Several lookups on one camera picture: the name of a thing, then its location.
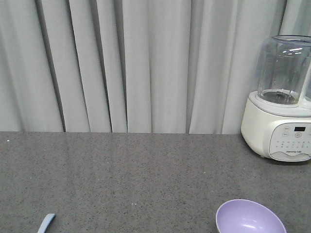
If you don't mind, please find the purple plastic bowl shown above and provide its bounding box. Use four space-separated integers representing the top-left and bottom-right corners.
215 199 287 233

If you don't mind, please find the light blue plastic spoon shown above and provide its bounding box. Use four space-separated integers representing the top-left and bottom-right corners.
37 213 55 233

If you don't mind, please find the white pleated curtain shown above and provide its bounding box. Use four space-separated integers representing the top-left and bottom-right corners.
0 0 311 134

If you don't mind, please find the white blender with clear jar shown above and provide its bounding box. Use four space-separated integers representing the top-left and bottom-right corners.
241 35 311 162

